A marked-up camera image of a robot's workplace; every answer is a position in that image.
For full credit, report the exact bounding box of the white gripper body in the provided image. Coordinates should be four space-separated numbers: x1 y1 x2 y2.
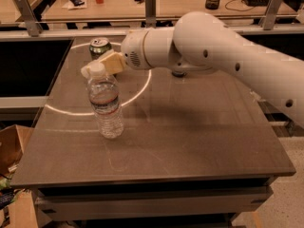
121 29 151 70

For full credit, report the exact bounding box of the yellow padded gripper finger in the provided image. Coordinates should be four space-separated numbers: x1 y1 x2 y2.
98 49 125 75
81 65 90 79

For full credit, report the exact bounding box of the green soda can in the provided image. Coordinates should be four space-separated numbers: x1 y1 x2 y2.
89 37 112 60

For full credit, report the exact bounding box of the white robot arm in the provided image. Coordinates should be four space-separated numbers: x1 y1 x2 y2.
81 11 304 126

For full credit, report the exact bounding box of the blue silver energy drink can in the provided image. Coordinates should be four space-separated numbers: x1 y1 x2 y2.
171 71 187 78

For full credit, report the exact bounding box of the clear plastic water bottle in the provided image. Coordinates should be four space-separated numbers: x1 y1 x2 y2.
87 61 124 139

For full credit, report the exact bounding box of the brown cardboard box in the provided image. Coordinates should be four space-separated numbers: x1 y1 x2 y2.
0 124 41 228

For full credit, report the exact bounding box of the black cable on desk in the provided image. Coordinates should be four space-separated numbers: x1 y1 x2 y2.
224 0 257 12

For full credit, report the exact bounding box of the metal rail with brackets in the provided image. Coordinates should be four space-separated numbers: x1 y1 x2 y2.
0 0 304 42

